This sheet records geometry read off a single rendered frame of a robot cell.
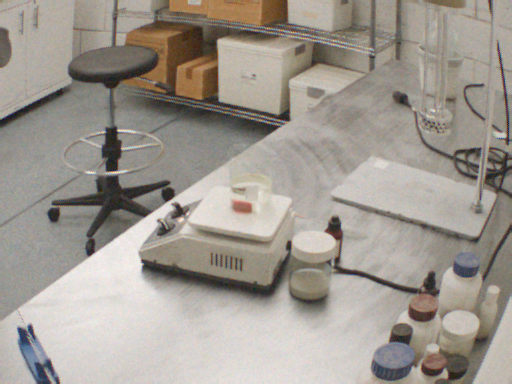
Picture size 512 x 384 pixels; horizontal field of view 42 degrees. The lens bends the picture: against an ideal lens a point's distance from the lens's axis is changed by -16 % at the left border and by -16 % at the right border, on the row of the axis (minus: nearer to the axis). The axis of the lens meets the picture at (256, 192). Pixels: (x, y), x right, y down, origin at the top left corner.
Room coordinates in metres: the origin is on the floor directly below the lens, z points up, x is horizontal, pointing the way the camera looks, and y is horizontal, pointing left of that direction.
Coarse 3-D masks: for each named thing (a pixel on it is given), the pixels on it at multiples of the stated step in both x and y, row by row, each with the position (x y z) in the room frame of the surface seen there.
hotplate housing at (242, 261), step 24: (288, 216) 0.98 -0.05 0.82; (168, 240) 0.92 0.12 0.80; (192, 240) 0.91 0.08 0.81; (216, 240) 0.90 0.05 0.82; (240, 240) 0.90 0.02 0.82; (288, 240) 0.96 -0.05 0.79; (168, 264) 0.92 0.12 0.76; (192, 264) 0.91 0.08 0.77; (216, 264) 0.90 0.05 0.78; (240, 264) 0.89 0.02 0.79; (264, 264) 0.88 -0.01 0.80; (264, 288) 0.88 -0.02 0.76
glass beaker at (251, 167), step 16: (240, 144) 0.99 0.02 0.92; (240, 160) 0.99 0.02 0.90; (256, 160) 0.99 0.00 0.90; (272, 160) 0.95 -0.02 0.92; (240, 176) 0.94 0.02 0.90; (256, 176) 0.94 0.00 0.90; (272, 176) 0.96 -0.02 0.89; (240, 192) 0.94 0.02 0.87; (256, 192) 0.94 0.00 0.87; (272, 192) 0.96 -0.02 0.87; (240, 208) 0.94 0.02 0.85; (256, 208) 0.94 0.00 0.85
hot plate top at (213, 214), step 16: (224, 192) 1.01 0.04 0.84; (208, 208) 0.95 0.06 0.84; (224, 208) 0.96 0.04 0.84; (272, 208) 0.96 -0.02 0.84; (288, 208) 0.97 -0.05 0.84; (192, 224) 0.91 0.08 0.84; (208, 224) 0.91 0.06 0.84; (224, 224) 0.91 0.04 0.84; (240, 224) 0.91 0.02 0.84; (256, 224) 0.91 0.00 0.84; (272, 224) 0.92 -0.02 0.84
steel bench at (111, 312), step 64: (384, 64) 2.04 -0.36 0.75; (320, 128) 1.49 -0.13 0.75; (384, 128) 1.52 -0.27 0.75; (192, 192) 1.18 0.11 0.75; (320, 192) 1.19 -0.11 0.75; (128, 256) 0.95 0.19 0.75; (384, 256) 0.98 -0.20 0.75; (448, 256) 0.98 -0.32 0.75; (64, 320) 0.77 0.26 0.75; (128, 320) 0.79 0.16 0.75; (192, 320) 0.80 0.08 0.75; (256, 320) 0.81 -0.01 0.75; (320, 320) 0.81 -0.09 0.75; (384, 320) 0.81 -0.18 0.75
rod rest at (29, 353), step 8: (32, 328) 0.70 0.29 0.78; (24, 336) 0.69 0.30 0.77; (32, 336) 0.69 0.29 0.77; (24, 344) 0.68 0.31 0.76; (40, 344) 0.69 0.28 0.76; (24, 352) 0.66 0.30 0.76; (32, 352) 0.67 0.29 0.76; (40, 352) 0.67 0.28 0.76; (32, 360) 0.65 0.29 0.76; (48, 360) 0.63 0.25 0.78; (32, 368) 0.63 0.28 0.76; (40, 368) 0.62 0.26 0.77; (40, 376) 0.62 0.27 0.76; (56, 376) 0.62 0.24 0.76
